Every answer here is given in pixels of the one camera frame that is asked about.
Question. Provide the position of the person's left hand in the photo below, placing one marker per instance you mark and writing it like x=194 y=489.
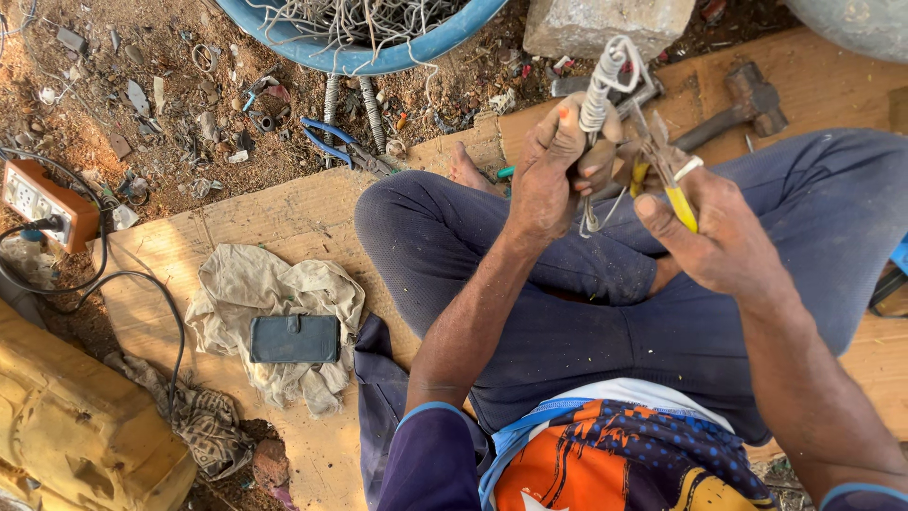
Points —
x=543 y=184

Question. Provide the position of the person's right hand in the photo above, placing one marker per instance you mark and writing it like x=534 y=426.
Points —
x=716 y=234

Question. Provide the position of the white plastic sleeve piece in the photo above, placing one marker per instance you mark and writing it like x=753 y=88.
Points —
x=688 y=168

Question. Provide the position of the person's foot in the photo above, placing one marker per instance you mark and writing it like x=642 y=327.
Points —
x=468 y=174

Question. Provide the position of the person's dark blue trousers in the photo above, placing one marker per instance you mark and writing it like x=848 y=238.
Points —
x=709 y=340

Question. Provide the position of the grey metal tool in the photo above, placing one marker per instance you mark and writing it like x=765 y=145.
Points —
x=642 y=94

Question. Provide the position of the rusty hammer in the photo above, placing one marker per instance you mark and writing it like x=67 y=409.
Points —
x=752 y=96

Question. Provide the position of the grey stone block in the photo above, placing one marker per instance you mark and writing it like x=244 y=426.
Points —
x=603 y=25

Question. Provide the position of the grey flexible metal conduit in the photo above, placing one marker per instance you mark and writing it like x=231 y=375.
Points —
x=330 y=106
x=372 y=113

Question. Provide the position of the blue plastic object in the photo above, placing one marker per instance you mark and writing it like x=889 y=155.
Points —
x=901 y=257

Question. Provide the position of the blue plastic tub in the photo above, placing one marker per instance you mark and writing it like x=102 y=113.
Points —
x=355 y=60

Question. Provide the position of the brown cardboard sheet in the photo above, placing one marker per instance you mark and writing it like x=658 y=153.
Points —
x=305 y=213

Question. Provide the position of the grey round vessel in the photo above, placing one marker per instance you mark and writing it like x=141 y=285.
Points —
x=851 y=21

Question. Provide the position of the person's orange patterned shirt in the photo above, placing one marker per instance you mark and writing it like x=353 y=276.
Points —
x=603 y=461

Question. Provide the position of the dark blue cloth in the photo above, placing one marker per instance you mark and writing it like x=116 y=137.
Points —
x=379 y=397

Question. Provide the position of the dark flip phone case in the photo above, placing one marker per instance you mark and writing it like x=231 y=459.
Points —
x=294 y=339

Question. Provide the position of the beige crumpled cloth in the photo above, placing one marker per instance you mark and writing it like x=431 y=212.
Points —
x=241 y=284

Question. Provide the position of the scattered metal scrap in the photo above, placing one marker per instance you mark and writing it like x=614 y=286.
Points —
x=177 y=113

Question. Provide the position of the reddish stone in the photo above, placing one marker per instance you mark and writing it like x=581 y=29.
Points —
x=269 y=461

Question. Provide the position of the patterned brown cloth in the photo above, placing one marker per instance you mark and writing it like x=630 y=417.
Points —
x=206 y=426

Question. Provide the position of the orange extension socket box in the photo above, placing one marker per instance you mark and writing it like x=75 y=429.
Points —
x=67 y=206

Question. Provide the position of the black plug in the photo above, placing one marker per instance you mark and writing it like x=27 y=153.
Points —
x=46 y=223

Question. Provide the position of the crumpled clear plastic bottle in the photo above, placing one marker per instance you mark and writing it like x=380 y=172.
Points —
x=25 y=259

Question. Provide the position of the yellow sack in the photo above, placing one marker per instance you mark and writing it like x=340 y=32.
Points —
x=64 y=426

